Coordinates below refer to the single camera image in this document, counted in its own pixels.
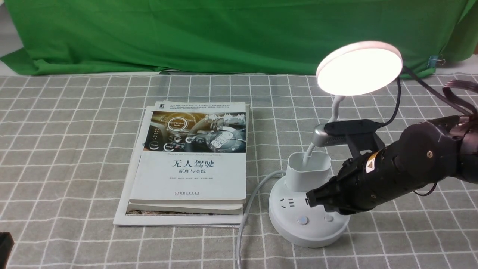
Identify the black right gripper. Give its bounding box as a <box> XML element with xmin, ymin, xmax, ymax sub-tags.
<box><xmin>306</xmin><ymin>148</ymin><xmax>419</xmax><ymax>216</ymax></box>

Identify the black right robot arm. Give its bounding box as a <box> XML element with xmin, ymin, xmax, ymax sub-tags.
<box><xmin>309</xmin><ymin>115</ymin><xmax>477</xmax><ymax>216</ymax></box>

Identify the white desk lamp with socket base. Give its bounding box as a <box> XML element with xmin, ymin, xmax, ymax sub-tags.
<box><xmin>269</xmin><ymin>41</ymin><xmax>403</xmax><ymax>248</ymax></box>

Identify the large bottom white book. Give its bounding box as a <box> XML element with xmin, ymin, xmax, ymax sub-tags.
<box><xmin>113</xmin><ymin>114</ymin><xmax>243</xmax><ymax>228</ymax></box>

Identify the middle book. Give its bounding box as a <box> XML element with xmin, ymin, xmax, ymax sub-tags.
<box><xmin>126</xmin><ymin>202</ymin><xmax>244</xmax><ymax>216</ymax></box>

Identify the white top book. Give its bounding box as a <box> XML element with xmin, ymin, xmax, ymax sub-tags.
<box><xmin>129</xmin><ymin>102</ymin><xmax>249</xmax><ymax>204</ymax></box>

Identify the blue binder clip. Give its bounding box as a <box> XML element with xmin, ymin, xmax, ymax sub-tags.
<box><xmin>426</xmin><ymin>55</ymin><xmax>446</xmax><ymax>68</ymax></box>

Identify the grey checked tablecloth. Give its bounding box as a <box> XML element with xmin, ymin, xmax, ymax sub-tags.
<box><xmin>0</xmin><ymin>74</ymin><xmax>478</xmax><ymax>269</ymax></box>

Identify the green backdrop cloth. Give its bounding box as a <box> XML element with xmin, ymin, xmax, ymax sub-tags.
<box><xmin>1</xmin><ymin>0</ymin><xmax>477</xmax><ymax>75</ymax></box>

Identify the black object at corner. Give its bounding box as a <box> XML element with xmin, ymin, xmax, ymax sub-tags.
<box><xmin>0</xmin><ymin>232</ymin><xmax>14</xmax><ymax>269</ymax></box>

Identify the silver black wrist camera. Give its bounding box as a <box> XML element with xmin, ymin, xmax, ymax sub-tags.
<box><xmin>312</xmin><ymin>119</ymin><xmax>385</xmax><ymax>160</ymax></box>

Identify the white power cable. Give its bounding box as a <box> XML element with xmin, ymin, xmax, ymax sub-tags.
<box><xmin>235</xmin><ymin>170</ymin><xmax>287</xmax><ymax>269</ymax></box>

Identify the black cable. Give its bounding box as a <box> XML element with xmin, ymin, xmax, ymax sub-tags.
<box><xmin>375</xmin><ymin>66</ymin><xmax>472</xmax><ymax>127</ymax></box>

